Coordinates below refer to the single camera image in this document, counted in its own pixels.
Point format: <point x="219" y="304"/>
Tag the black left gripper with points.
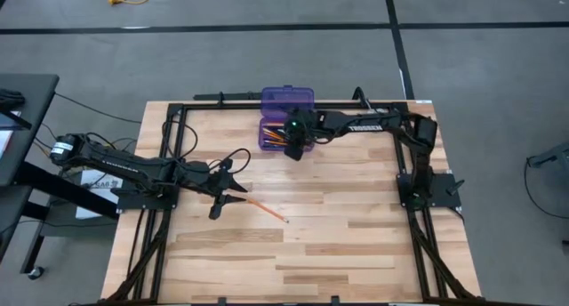
<point x="213" y="181"/>

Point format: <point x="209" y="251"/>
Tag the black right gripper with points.
<point x="304" y="128"/>

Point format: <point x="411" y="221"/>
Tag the orange pencil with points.
<point x="269" y="211"/>
<point x="275" y="138"/>
<point x="278" y="143"/>
<point x="273" y="131"/>

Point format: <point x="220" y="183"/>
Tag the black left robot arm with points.
<point x="133" y="166"/>

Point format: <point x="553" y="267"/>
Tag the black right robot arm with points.
<point x="364" y="127"/>

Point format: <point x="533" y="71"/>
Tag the purple translucent supply box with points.
<point x="284" y="97"/>

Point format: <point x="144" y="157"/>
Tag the white labelled box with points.
<point x="111" y="183"/>

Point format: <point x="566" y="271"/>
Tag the black caster wheel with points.
<point x="35" y="272"/>

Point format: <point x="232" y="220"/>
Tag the black desk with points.
<point x="40" y="101"/>

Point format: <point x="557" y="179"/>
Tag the black tablet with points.
<point x="13" y="119"/>

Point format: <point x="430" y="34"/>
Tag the black bundle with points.
<point x="11" y="99"/>

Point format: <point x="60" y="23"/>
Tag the grey floor stand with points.
<point x="551" y="156"/>

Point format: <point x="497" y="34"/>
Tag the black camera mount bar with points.
<point x="231" y="95"/>

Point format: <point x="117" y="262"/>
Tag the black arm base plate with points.
<point x="142" y="203"/>
<point x="444" y="199"/>

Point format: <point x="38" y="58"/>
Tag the black aluminium table frame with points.
<point x="204" y="106"/>

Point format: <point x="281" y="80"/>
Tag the black desk leg frame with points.
<point x="66" y="189"/>

